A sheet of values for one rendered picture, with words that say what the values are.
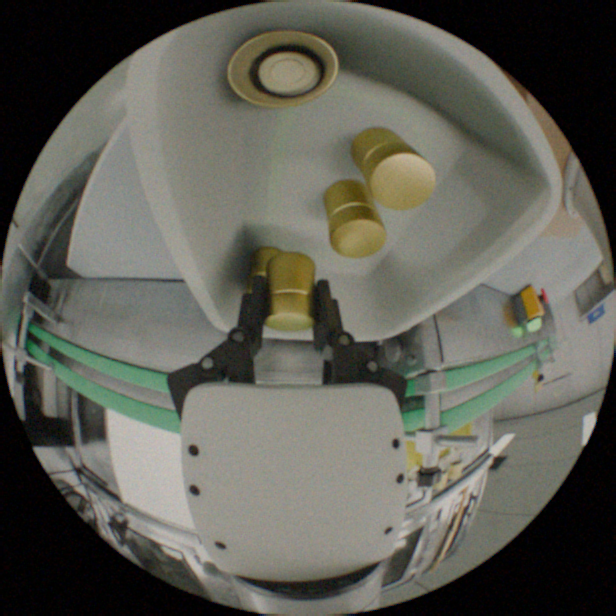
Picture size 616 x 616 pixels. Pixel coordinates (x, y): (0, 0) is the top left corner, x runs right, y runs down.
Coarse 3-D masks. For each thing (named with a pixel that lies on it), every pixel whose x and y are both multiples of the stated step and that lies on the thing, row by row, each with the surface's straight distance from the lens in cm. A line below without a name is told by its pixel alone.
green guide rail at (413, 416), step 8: (408, 384) 31; (408, 392) 31; (408, 400) 31; (416, 400) 32; (408, 408) 31; (416, 408) 32; (408, 416) 31; (416, 416) 32; (424, 416) 33; (408, 424) 31; (416, 424) 32; (424, 424) 33
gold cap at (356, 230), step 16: (336, 192) 13; (352, 192) 13; (368, 192) 14; (336, 208) 12; (352, 208) 11; (368, 208) 12; (336, 224) 11; (352, 224) 11; (368, 224) 11; (336, 240) 11; (352, 240) 12; (368, 240) 12; (384, 240) 12; (352, 256) 13
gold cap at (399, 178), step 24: (360, 144) 12; (384, 144) 10; (408, 144) 11; (360, 168) 11; (384, 168) 9; (408, 168) 9; (432, 168) 10; (384, 192) 10; (408, 192) 10; (432, 192) 11
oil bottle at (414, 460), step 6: (408, 444) 36; (414, 444) 37; (408, 450) 37; (414, 450) 38; (408, 456) 37; (414, 456) 38; (420, 456) 39; (408, 462) 38; (414, 462) 39; (420, 462) 40; (408, 468) 38; (414, 468) 39; (420, 468) 40; (408, 474) 39; (414, 474) 40; (408, 480) 40; (414, 480) 41
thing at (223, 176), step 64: (320, 0) 6; (192, 64) 8; (384, 64) 10; (448, 64) 7; (192, 128) 8; (256, 128) 13; (320, 128) 13; (448, 128) 15; (512, 128) 9; (192, 192) 8; (256, 192) 15; (320, 192) 14; (448, 192) 16; (512, 192) 14; (192, 256) 9; (320, 256) 19; (384, 256) 21; (448, 256) 15; (512, 256) 13; (384, 320) 21
